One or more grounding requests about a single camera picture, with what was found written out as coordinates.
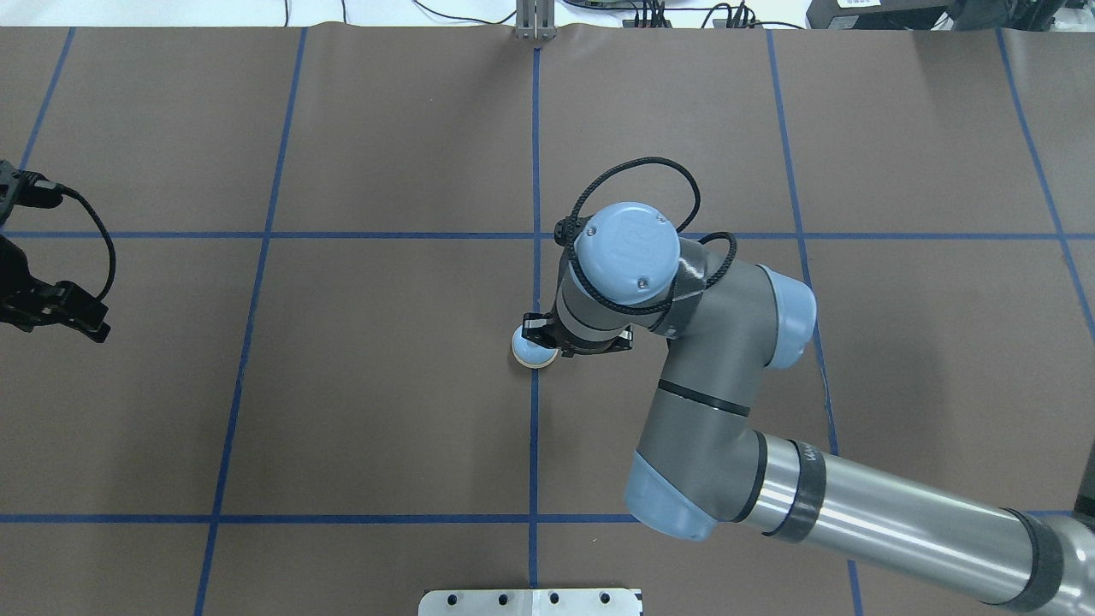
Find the aluminium frame post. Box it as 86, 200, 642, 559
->
515, 0, 558, 43

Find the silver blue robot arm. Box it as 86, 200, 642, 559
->
3, 163, 1092, 615

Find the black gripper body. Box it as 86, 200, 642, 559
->
523, 313, 634, 358

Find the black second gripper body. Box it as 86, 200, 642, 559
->
1, 160, 34, 326

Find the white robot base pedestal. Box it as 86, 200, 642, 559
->
417, 588, 645, 615

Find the light blue call bell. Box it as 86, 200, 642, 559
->
510, 327, 560, 370

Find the black box device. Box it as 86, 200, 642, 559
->
806, 1, 955, 31

